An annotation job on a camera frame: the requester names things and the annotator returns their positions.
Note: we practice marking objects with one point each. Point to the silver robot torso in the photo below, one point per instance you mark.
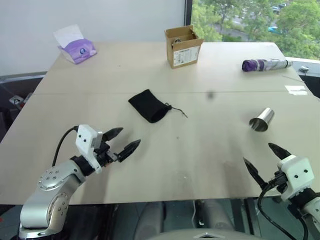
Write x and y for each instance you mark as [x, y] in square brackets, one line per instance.
[203, 235]

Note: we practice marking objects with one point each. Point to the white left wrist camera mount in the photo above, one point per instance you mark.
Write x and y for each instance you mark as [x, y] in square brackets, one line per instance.
[86, 142]

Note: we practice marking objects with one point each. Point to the grey wall power socket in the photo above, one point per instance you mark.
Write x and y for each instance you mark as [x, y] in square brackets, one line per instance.
[15, 100]

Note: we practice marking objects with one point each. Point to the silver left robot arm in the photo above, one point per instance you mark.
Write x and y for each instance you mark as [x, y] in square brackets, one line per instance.
[53, 183]

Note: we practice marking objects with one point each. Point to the small metal window latch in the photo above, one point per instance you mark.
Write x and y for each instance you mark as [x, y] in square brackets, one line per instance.
[304, 68]

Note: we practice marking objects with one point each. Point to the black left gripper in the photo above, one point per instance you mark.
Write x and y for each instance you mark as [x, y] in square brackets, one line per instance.
[105, 155]

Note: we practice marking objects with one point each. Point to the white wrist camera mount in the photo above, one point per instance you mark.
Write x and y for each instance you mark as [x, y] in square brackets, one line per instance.
[298, 175]
[86, 142]

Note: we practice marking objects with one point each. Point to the blue car outside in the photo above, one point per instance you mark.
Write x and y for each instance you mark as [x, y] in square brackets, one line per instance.
[272, 29]

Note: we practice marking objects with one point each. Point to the purple tissue pack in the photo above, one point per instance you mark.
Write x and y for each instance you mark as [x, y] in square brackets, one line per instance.
[78, 50]

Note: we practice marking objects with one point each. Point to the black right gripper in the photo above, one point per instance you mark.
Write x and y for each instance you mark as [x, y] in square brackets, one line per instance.
[280, 183]

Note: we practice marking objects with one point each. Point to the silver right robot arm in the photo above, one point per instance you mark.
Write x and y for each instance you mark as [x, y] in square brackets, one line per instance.
[311, 212]

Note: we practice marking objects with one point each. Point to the open cardboard box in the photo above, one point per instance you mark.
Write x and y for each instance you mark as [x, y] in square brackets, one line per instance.
[183, 53]

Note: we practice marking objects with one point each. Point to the dark window frame post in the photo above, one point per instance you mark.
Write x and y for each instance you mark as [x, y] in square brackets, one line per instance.
[188, 12]

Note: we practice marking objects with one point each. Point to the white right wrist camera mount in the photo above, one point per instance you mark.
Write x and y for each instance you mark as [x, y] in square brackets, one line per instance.
[298, 175]

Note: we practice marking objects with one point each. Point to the white tape patch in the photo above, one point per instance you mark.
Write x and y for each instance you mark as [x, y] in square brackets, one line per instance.
[296, 90]

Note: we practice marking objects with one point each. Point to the folded purple umbrella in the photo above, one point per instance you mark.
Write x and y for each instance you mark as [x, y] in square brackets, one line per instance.
[265, 65]

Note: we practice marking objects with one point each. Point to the stainless steel cup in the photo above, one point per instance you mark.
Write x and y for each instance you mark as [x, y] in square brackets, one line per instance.
[263, 118]

